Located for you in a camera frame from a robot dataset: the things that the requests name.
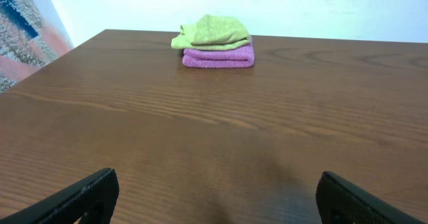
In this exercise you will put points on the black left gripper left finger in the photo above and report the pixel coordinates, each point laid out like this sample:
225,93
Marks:
90,200

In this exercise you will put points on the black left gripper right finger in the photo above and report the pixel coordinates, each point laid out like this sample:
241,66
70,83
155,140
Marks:
339,201

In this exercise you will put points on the folded green cloth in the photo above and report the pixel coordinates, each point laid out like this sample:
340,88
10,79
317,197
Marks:
212,33

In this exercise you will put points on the folded pink cloth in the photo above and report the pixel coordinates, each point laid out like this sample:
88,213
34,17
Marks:
241,57

